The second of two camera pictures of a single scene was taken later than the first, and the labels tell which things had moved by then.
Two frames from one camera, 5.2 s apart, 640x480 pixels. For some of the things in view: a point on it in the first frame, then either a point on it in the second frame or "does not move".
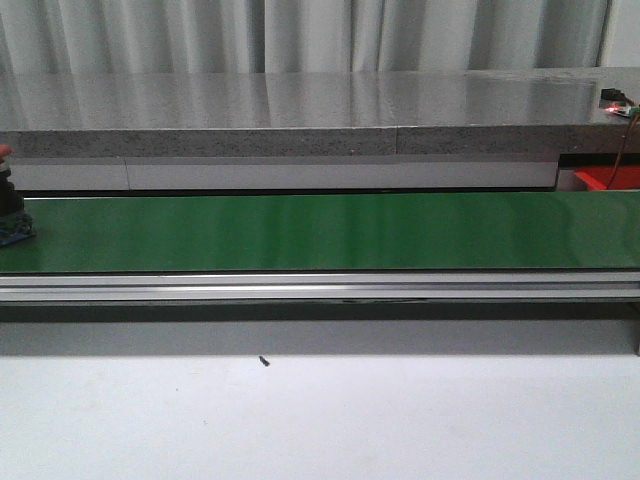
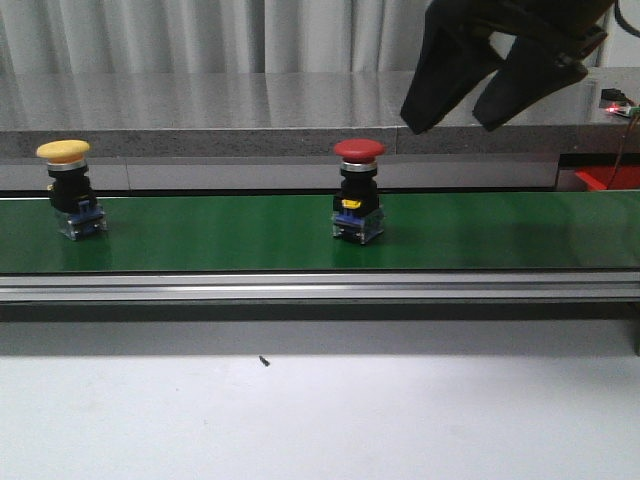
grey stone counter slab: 316,112 does not move
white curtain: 118,36 does not move
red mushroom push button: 16,223 → 357,213
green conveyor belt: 335,232 does not move
